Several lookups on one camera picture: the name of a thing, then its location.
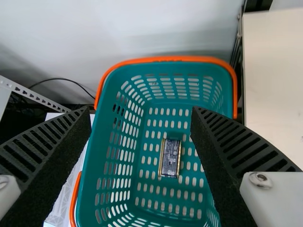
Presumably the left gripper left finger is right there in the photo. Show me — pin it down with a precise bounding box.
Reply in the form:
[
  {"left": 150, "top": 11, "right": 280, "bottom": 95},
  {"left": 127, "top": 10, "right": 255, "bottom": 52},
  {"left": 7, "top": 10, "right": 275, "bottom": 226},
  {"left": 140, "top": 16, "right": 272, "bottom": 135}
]
[{"left": 0, "top": 105, "right": 92, "bottom": 227}]

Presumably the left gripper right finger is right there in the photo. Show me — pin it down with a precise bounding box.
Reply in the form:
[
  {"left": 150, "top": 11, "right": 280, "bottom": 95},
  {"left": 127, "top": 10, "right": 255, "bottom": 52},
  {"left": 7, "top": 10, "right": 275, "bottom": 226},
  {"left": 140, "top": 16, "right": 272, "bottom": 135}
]
[{"left": 190, "top": 105, "right": 303, "bottom": 227}]

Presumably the teal shopping basket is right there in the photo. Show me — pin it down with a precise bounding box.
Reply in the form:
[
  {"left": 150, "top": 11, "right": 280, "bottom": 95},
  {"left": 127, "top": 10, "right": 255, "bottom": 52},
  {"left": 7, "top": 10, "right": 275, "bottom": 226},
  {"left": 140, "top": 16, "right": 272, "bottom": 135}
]
[{"left": 70, "top": 55, "right": 238, "bottom": 227}]

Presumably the perforated metal rack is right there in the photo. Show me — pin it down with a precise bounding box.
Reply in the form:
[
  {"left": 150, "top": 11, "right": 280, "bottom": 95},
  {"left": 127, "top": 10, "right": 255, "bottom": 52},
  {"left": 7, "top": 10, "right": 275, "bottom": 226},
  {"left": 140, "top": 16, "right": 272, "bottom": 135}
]
[{"left": 0, "top": 75, "right": 72, "bottom": 113}]

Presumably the black cable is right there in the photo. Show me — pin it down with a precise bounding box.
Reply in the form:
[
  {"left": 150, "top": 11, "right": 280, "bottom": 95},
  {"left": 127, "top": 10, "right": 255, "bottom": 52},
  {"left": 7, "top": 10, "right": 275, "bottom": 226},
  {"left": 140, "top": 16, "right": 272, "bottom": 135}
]
[{"left": 29, "top": 78, "right": 96, "bottom": 99}]

